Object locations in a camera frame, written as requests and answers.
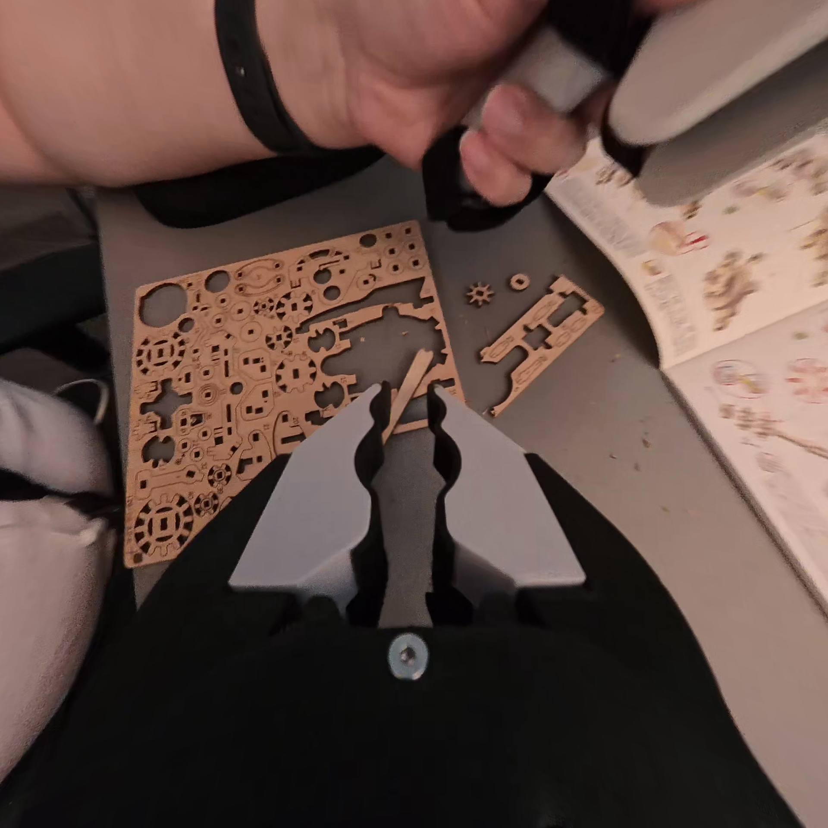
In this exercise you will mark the dark object with pale edge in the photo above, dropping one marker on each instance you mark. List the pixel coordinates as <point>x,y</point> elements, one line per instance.
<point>39,291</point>

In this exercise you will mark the open instruction booklet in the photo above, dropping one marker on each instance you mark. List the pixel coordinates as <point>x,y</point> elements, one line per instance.
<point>744,310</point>

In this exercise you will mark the small wooden gear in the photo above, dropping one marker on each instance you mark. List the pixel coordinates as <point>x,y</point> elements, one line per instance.
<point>485,299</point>

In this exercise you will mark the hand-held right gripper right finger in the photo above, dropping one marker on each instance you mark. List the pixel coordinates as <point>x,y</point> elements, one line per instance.
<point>511,517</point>

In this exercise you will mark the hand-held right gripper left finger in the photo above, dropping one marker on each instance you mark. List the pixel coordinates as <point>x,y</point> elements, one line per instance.
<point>304,517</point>

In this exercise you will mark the dark cloth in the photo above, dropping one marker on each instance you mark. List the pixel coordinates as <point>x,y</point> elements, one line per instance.
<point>226,200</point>

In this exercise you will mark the wooden frame offcut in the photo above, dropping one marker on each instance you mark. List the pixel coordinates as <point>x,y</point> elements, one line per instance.
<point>517,339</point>

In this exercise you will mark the black wristband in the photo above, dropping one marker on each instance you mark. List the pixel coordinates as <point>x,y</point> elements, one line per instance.
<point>252,84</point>

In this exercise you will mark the person's left forearm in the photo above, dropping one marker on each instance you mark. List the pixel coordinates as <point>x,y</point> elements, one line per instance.
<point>116,84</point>

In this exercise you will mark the person's left hand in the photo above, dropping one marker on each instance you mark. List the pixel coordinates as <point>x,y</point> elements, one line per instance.
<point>401,71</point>

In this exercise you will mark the laser-cut wooden parts sheet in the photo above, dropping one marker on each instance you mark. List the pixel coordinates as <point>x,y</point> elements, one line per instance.
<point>288,433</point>

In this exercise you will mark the thin wooden strip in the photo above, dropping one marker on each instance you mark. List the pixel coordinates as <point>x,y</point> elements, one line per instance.
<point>409,385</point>

